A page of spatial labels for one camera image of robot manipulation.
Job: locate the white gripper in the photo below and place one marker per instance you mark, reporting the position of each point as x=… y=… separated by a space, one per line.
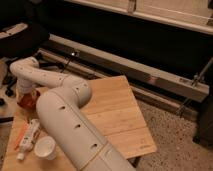
x=24 y=86

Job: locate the red ceramic bowl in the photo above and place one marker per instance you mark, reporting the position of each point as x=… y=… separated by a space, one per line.
x=28 y=100

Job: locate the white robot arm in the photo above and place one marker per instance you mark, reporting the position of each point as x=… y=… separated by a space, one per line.
x=59 y=111

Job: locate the orange marker pen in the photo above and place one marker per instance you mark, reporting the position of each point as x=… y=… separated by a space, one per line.
x=20 y=135

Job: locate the white tube bottle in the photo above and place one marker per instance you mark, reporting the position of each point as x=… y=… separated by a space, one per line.
x=29 y=138

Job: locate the wooden bamboo table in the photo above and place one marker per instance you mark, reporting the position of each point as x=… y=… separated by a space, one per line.
x=113 y=110

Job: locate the black office chair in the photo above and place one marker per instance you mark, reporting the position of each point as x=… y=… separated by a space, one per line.
x=20 y=35

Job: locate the white paper cup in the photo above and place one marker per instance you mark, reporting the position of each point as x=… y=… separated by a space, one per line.
x=45 y=148

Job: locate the white upper ledge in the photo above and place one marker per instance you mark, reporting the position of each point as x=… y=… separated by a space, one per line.
x=190 y=14

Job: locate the metal floor rail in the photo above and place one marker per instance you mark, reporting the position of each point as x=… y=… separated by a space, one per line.
x=165 y=90

